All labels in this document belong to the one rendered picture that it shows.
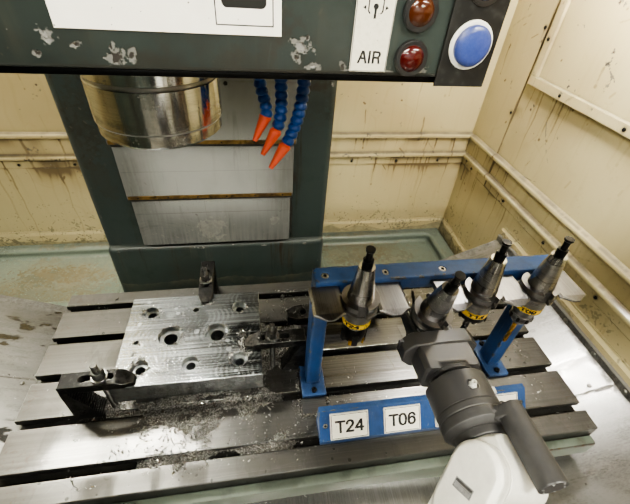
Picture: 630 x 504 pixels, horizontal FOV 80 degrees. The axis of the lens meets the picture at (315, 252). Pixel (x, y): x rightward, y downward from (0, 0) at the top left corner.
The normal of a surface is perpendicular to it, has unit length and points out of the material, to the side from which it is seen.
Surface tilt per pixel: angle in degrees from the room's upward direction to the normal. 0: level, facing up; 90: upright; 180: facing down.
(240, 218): 91
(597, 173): 90
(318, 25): 90
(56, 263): 0
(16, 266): 0
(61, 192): 90
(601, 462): 24
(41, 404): 0
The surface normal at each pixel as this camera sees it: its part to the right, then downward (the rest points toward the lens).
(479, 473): -0.75, -0.42
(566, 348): -0.35, -0.67
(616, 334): -0.99, 0.05
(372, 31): 0.15, 0.65
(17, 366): 0.46, -0.71
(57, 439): 0.07, -0.76
